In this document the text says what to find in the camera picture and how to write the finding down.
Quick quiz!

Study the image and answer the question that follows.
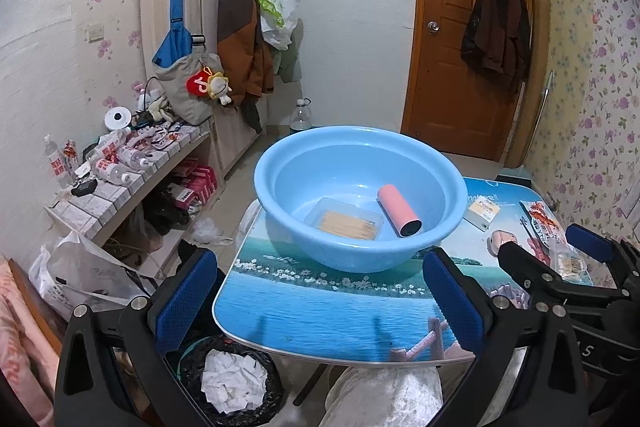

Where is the pink cylinder roll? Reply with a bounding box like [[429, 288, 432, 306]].
[[377, 184, 422, 239]]

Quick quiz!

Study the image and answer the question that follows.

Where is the black lined trash bin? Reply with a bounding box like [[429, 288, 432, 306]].
[[177, 334, 286, 427]]

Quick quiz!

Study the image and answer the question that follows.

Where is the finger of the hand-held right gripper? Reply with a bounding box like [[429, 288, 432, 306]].
[[566, 223, 640, 293], [496, 241, 632, 308]]

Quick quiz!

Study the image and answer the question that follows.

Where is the blue grey tote bag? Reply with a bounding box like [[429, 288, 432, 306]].
[[151, 0, 224, 125]]

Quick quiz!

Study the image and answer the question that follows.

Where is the white tiled shelf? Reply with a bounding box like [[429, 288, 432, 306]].
[[45, 117, 223, 268]]

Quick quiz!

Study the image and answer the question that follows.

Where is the clear toothpick box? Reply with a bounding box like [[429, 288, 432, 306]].
[[303, 197, 386, 241]]

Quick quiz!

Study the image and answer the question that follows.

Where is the white green plastic bag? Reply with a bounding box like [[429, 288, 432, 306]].
[[255, 0, 303, 52]]

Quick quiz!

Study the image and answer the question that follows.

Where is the brown wooden door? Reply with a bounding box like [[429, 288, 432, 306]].
[[401, 0, 531, 162]]

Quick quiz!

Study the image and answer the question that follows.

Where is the blue plastic basin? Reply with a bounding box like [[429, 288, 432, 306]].
[[253, 125, 469, 274]]

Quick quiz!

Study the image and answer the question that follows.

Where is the upright red label bottle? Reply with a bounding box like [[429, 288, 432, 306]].
[[44, 135, 71, 188]]

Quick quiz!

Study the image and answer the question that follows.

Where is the brown orange hanging jacket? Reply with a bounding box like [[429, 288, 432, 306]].
[[216, 0, 275, 135]]

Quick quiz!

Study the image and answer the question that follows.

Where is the large white plastic bag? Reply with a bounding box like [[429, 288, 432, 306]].
[[28, 232, 156, 323]]

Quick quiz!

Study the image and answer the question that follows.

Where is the red printed snack packet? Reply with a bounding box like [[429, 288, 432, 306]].
[[519, 199, 576, 268]]

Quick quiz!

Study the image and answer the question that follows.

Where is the white yellow tissue pack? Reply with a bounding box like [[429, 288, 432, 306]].
[[463, 198, 501, 232]]

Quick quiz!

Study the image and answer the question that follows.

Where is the pink white cat figurine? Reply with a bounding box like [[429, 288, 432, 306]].
[[486, 230, 516, 265]]

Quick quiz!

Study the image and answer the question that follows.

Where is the red plush charm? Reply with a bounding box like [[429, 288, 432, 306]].
[[186, 69, 211, 98]]

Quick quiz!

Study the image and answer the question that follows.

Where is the clear cotton swab bag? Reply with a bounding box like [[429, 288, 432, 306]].
[[547, 239, 595, 285]]

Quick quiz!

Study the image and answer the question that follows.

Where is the lying red label bottle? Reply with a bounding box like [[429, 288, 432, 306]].
[[117, 146, 151, 168], [95, 158, 132, 185]]

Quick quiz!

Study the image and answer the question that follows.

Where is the stack of red packets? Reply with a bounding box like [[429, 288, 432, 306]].
[[167, 159, 218, 208]]

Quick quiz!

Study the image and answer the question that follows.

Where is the large clear water bottle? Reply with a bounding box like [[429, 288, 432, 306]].
[[290, 98, 313, 132]]

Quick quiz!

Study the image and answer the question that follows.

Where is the crumpled white paper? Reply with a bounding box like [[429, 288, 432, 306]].
[[201, 349, 268, 413]]

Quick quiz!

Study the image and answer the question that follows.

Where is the dark brown hanging jacket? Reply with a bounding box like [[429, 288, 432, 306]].
[[461, 0, 532, 105]]

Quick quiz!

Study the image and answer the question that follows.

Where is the crumpled clear plastic bag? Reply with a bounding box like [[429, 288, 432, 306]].
[[190, 218, 234, 247]]

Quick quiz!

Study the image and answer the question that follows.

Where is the yellowish leaning foam mat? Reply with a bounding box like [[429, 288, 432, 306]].
[[505, 0, 551, 170]]

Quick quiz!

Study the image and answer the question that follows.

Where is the pink blanket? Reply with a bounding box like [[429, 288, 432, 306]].
[[0, 257, 61, 427]]

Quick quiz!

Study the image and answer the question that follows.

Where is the yellow white plush toy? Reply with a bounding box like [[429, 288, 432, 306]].
[[207, 69, 233, 106]]

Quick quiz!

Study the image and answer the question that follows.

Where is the person's leg in white pants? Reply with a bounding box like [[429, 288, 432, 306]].
[[325, 364, 443, 427]]

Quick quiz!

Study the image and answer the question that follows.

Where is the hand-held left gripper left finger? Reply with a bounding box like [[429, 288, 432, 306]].
[[54, 248, 226, 427]]

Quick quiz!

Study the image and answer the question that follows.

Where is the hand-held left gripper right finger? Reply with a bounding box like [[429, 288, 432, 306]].
[[422, 248, 588, 427]]

